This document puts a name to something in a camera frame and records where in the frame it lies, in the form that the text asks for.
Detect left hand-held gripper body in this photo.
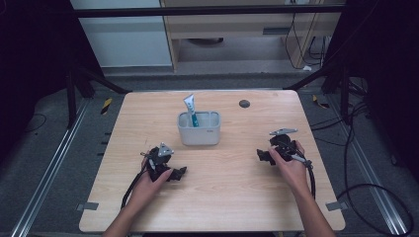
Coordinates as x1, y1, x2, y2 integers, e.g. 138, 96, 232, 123
143, 141, 175, 183

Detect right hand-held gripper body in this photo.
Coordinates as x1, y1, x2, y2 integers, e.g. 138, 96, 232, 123
268, 127, 299, 163

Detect white plastic container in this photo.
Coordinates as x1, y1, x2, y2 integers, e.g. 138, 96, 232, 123
176, 110, 222, 147

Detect white teal toothpaste tube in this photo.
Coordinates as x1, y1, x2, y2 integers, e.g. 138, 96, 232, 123
183, 93, 201, 128

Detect person's right hand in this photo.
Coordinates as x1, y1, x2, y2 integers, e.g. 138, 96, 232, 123
267, 140, 313, 198

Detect person's left hand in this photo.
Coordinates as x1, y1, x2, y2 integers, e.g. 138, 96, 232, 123
126, 157, 174, 212

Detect yellow black tape strip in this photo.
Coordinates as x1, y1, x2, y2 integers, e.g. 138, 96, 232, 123
311, 94, 331, 110
100, 97, 114, 116

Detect black metal stand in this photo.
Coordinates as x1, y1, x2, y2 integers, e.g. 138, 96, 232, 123
64, 61, 133, 130
282, 58, 352, 125

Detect grey tape piece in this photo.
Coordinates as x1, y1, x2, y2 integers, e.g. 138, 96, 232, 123
324, 200, 350, 212
75, 201, 100, 212

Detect white cabinet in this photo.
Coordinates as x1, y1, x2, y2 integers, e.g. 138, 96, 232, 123
69, 0, 174, 69

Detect black curtain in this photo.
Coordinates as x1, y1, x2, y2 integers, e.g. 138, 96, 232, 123
0, 0, 104, 162
324, 0, 419, 184

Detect light wooden desk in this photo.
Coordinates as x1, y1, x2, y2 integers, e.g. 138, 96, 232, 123
159, 0, 344, 73

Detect left hand-held gripper cable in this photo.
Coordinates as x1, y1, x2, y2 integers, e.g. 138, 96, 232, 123
121, 163, 150, 210

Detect hand-held gripper cable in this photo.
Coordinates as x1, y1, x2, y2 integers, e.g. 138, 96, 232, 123
291, 153, 317, 201
121, 163, 150, 210

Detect right hand-held gripper cable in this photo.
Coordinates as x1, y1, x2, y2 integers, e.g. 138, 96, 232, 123
291, 153, 317, 201

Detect thick black floor cable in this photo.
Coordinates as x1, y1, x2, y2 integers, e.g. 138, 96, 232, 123
335, 101, 417, 237

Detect aluminium floor rail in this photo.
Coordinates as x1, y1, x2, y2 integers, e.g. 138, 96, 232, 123
9, 98, 91, 237
325, 94, 410, 237

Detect black hanging desk cables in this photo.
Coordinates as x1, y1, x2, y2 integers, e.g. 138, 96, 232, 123
284, 12, 326, 71

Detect grey desk drawer handle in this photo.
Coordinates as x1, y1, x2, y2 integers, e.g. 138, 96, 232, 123
262, 27, 293, 37

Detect thin black floor cable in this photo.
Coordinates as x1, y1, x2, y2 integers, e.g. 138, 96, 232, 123
19, 113, 48, 134

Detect black horizontal frame bar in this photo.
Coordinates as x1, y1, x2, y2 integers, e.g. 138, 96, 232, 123
73, 4, 346, 19

